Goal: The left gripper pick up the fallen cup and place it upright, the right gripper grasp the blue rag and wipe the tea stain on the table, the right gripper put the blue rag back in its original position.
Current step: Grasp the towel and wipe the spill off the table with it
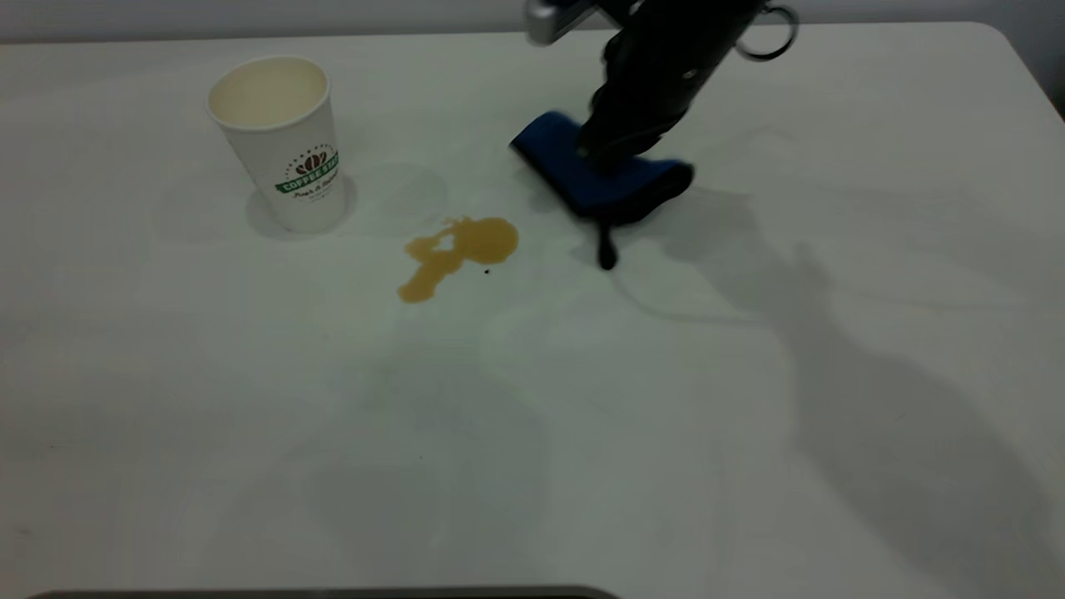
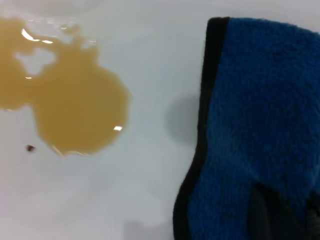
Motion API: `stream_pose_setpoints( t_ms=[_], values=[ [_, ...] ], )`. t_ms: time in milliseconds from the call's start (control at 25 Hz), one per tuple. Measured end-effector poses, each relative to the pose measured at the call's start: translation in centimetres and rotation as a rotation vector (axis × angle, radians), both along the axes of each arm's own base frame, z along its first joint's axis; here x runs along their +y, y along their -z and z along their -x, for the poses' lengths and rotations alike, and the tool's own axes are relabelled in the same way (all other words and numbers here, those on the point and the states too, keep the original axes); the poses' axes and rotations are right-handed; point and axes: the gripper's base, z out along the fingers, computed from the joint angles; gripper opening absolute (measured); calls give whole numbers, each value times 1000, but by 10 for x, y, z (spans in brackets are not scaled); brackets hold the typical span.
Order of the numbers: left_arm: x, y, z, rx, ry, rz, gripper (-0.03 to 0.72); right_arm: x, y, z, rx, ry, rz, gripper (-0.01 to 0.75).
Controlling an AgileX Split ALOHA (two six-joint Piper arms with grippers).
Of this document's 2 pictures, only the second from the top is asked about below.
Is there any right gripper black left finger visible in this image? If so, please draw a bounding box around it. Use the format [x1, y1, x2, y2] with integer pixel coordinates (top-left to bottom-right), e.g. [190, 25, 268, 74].
[247, 183, 275, 240]

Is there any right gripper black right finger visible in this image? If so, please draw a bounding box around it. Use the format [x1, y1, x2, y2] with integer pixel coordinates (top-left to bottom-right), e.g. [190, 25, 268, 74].
[306, 203, 320, 240]

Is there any blue cloth with black trim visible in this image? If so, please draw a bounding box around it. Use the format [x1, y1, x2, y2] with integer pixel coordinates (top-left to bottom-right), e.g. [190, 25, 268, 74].
[172, 16, 320, 240]

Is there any brown spilled coffee puddle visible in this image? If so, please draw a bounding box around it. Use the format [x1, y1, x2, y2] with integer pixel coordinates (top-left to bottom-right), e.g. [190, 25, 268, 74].
[0, 16, 133, 157]

